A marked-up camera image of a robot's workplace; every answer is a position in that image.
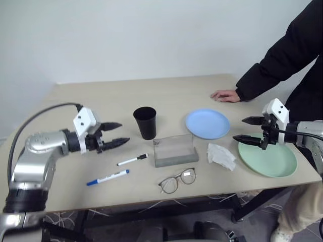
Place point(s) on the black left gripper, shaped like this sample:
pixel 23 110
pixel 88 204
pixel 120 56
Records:
pixel 94 143

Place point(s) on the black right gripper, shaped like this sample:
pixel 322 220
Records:
pixel 268 131

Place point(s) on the light green plate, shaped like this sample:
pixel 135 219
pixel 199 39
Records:
pixel 272 161

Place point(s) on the white tissue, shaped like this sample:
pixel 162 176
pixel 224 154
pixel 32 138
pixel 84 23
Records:
pixel 219 155

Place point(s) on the grey glasses case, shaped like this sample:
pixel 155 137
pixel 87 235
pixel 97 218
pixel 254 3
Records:
pixel 176 158

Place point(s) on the thin-framed eyeglasses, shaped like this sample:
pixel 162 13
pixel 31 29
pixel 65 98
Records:
pixel 188 174

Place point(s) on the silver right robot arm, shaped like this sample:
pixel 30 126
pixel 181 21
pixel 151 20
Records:
pixel 309 128

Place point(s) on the person's bare hand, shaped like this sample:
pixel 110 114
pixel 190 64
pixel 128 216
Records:
pixel 225 95

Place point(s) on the black-capped white marker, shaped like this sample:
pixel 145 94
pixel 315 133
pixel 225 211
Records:
pixel 131 160

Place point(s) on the black plastic cup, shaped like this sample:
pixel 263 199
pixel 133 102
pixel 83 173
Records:
pixel 147 126

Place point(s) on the light blue plate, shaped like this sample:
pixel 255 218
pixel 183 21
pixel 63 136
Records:
pixel 207 123

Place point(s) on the blue-capped white marker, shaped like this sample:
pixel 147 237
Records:
pixel 108 177

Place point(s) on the black jacket torso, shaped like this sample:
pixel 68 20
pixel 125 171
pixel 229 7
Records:
pixel 310 100

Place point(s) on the black-sleeved person arm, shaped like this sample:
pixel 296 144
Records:
pixel 285 55

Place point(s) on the beige trouser leg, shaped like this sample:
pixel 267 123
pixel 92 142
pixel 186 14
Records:
pixel 302 206

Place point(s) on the white shoe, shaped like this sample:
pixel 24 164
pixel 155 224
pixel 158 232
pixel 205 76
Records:
pixel 280 235

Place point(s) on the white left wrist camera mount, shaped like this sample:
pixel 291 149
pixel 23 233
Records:
pixel 84 119

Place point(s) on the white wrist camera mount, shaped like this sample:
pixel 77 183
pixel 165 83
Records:
pixel 276 107
pixel 84 119

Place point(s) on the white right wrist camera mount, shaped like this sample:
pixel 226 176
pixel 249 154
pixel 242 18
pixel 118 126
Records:
pixel 276 107

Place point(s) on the black metal table frame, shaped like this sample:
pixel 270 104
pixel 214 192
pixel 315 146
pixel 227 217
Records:
pixel 176 208

